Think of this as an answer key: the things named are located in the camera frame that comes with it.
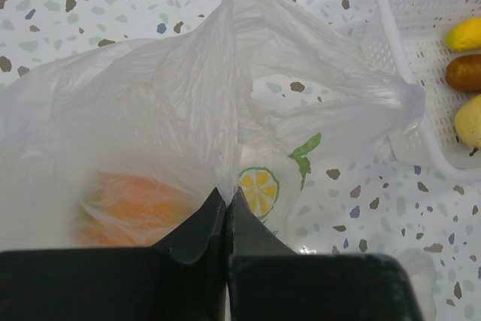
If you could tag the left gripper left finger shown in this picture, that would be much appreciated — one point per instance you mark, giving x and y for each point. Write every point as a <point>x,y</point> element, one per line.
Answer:
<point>180,277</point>

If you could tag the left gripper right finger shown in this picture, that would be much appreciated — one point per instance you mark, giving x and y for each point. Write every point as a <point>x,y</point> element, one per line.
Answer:
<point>269,281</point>

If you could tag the orange fake pineapple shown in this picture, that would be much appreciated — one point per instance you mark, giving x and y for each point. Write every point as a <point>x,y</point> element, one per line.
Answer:
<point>130,211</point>

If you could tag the clear printed plastic bag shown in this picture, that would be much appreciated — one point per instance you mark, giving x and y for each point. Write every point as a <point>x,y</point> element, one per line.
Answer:
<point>259,85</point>

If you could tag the brown fake kiwi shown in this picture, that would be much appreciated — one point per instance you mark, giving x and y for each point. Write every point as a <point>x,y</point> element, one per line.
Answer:
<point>463,73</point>

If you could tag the yellow fake pear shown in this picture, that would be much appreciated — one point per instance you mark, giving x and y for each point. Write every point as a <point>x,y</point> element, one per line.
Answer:
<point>467,124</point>

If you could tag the yellow fake mango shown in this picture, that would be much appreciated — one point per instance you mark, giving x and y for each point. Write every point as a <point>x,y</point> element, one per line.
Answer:
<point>465,36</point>

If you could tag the white plastic basket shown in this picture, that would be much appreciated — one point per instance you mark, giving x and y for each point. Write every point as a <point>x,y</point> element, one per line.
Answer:
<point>408,36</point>

